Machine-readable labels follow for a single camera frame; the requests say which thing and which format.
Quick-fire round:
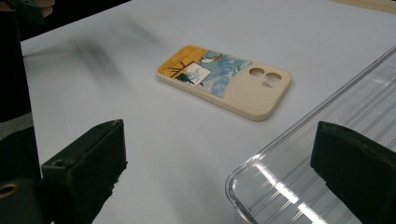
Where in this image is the beige painted-print phone case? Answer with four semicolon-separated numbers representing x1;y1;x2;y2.
155;45;292;122

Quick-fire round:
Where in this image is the wooden board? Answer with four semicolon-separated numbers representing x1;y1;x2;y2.
330;0;396;14

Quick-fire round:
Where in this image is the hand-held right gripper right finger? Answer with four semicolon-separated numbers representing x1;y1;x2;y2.
310;120;396;224

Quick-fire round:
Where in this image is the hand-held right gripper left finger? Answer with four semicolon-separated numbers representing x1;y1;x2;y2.
41;119;129;224

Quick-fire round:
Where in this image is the clear plastic box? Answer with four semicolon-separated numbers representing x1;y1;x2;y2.
224;46;396;224

